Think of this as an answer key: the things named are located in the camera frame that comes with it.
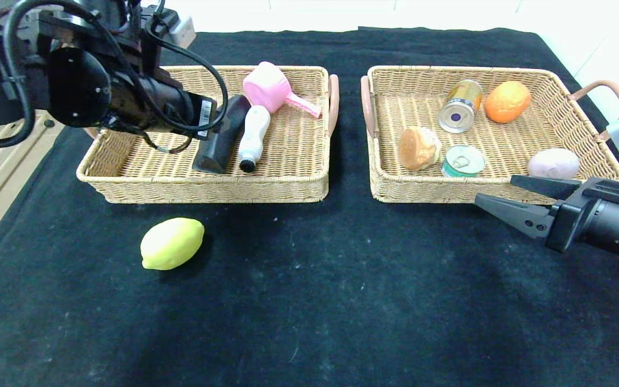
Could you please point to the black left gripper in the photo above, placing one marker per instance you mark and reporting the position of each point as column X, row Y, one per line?
column 206, row 114

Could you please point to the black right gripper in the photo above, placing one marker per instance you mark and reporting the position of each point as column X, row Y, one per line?
column 563, row 217

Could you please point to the black leather pouch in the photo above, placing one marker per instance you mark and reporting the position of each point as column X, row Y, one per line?
column 221, row 148

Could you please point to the green pull-tab tin can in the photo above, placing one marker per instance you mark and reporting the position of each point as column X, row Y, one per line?
column 464, row 161

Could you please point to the golden drink can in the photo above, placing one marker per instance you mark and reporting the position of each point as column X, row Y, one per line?
column 461, row 107

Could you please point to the brown cream puff bread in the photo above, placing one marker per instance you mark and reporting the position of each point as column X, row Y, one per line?
column 418, row 149

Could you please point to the yellow lemon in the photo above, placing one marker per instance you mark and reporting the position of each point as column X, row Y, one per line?
column 172, row 244

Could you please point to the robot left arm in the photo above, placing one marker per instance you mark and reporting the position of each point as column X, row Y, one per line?
column 78, row 88

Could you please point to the pale pink round bun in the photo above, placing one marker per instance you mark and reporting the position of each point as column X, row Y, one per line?
column 554, row 163

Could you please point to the pink plastic scoop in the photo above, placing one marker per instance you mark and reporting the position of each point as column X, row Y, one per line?
column 266, row 88

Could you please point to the orange fruit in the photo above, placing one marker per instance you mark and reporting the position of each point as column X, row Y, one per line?
column 507, row 102

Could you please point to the black table cloth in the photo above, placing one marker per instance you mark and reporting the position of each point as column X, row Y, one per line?
column 342, row 279

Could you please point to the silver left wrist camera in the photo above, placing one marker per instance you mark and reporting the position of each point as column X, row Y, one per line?
column 183, row 31

